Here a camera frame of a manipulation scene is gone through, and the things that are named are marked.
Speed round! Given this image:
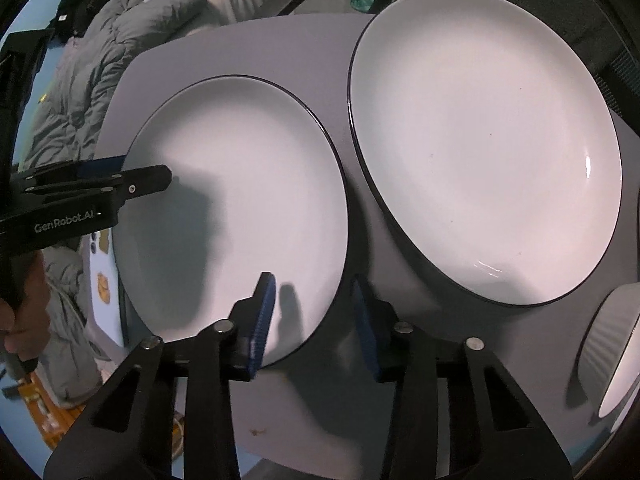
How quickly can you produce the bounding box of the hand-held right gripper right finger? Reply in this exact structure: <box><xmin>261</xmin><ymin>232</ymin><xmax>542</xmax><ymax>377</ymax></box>
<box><xmin>351</xmin><ymin>277</ymin><xmax>573</xmax><ymax>480</ymax></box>

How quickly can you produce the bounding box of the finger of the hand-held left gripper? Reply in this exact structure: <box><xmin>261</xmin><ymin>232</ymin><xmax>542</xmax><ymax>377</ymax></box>
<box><xmin>12</xmin><ymin>156</ymin><xmax>126</xmax><ymax>183</ymax></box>
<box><xmin>20</xmin><ymin>164</ymin><xmax>173</xmax><ymax>211</ymax></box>

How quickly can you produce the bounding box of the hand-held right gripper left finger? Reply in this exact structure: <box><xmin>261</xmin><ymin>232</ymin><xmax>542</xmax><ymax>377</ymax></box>
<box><xmin>42</xmin><ymin>271</ymin><xmax>278</xmax><ymax>480</ymax></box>

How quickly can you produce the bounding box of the large white dark-rimmed plate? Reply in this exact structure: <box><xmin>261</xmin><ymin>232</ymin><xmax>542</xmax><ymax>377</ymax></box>
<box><xmin>347</xmin><ymin>0</ymin><xmax>624</xmax><ymax>308</ymax></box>
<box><xmin>111</xmin><ymin>76</ymin><xmax>350</xmax><ymax>367</ymax></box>

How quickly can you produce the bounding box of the person's left hand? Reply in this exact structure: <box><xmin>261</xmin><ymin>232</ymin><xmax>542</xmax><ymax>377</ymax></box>
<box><xmin>0</xmin><ymin>250</ymin><xmax>55</xmax><ymax>361</ymax></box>

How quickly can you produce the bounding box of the white stickered panel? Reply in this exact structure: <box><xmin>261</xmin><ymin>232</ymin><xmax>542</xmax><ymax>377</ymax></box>
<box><xmin>85</xmin><ymin>230</ymin><xmax>126</xmax><ymax>351</ymax></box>

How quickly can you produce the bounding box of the grey puffer jacket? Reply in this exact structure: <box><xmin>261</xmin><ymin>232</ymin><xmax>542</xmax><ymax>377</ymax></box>
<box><xmin>17</xmin><ymin>0</ymin><xmax>208</xmax><ymax>406</ymax></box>

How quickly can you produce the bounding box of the black clothing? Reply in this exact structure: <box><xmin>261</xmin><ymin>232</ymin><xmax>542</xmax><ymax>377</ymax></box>
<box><xmin>50</xmin><ymin>0</ymin><xmax>151</xmax><ymax>31</ymax></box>

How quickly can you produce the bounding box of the white ribbed bowl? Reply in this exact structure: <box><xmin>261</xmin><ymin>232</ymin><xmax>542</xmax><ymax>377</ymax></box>
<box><xmin>575</xmin><ymin>282</ymin><xmax>640</xmax><ymax>436</ymax></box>

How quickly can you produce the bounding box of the dark grey chair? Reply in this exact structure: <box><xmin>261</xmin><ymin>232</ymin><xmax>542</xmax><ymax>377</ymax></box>
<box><xmin>492</xmin><ymin>0</ymin><xmax>640</xmax><ymax>136</ymax></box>

